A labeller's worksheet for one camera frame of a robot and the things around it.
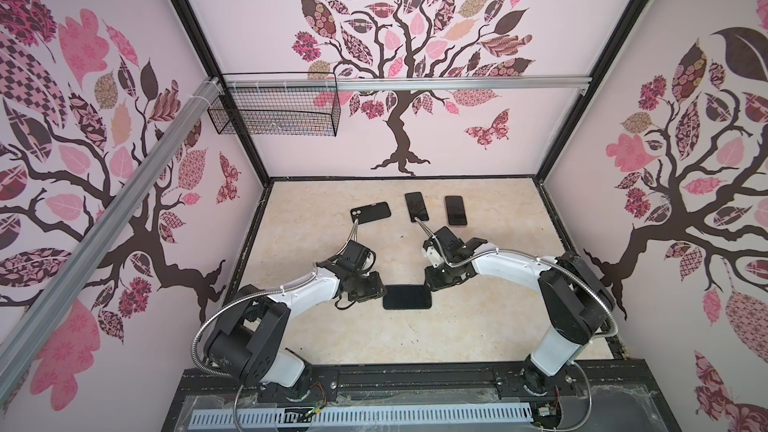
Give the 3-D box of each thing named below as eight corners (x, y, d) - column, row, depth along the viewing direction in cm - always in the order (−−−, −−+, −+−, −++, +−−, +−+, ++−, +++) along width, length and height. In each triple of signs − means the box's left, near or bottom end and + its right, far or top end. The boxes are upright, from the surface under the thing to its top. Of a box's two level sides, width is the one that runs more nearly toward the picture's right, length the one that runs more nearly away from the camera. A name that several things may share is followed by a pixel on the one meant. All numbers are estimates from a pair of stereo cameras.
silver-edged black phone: (410, 222, 109) (411, 218, 107) (404, 197, 117) (404, 194, 115) (428, 220, 110) (428, 216, 108) (420, 195, 118) (421, 192, 116)
